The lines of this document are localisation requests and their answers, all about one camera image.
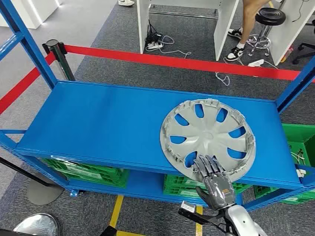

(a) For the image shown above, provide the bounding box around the white cables bundle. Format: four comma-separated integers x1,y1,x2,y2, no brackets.
290,147,306,166

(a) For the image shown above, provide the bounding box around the white cable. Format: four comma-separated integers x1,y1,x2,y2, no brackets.
147,35,193,59
215,57,279,87

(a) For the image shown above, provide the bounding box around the chrome dome stanchion base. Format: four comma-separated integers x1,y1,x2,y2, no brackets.
14,213,61,236

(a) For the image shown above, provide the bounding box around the green plastic bin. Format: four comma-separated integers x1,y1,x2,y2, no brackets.
253,123,315,205

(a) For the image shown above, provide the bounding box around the white power strip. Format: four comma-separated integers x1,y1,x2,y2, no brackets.
248,59,264,68
147,40,164,51

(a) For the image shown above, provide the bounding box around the black cables bundle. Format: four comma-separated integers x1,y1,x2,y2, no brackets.
145,20,163,45

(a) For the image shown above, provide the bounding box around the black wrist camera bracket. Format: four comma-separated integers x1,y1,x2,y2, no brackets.
100,225,118,236
178,208,233,235

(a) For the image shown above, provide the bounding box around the white low platform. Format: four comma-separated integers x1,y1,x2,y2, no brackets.
0,0,63,30

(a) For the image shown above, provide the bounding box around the blue metal shelf rack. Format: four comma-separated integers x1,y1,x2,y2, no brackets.
0,0,315,212

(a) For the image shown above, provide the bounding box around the black stanchion post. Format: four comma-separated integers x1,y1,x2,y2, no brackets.
42,39,76,82

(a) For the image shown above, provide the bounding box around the black office chair base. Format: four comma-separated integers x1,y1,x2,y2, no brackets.
292,19,315,65

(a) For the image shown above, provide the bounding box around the green plastic crate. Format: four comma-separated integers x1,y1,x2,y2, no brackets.
41,157,130,189
163,174,252,199

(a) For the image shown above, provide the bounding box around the black left wrist camera bracket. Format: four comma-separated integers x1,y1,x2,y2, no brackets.
100,225,118,236

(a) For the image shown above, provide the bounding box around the red barrier belt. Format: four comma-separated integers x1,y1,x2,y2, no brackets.
0,52,57,115
64,44,315,83

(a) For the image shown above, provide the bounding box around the stanchion with flat grey base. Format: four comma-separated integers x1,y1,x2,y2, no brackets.
0,156,65,206

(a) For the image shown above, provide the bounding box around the black round stool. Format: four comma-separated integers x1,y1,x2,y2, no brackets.
247,7,286,58

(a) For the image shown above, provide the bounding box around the grey plastic wheel hubcap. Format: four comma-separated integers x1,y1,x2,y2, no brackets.
159,98,256,183

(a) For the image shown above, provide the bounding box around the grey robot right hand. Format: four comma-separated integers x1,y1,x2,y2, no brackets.
193,154,236,211

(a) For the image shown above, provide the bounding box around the black right wrist camera bracket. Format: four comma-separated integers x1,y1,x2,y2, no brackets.
178,208,233,235

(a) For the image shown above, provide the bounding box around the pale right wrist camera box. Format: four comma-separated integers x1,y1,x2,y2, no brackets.
181,201,196,214

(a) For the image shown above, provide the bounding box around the person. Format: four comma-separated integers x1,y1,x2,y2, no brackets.
225,0,271,62

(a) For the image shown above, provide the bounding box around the white panel desk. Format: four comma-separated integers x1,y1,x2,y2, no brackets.
136,0,239,61
267,0,315,66

